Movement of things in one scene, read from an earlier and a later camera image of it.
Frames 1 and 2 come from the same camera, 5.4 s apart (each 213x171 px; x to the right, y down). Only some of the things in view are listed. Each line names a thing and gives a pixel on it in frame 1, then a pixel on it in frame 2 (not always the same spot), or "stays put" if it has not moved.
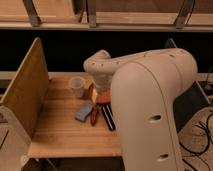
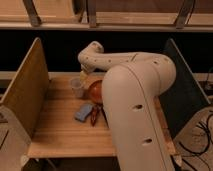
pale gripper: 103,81 to 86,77
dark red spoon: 93,117 stays put
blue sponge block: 83,112 stays put
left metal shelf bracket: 34,18 stays put
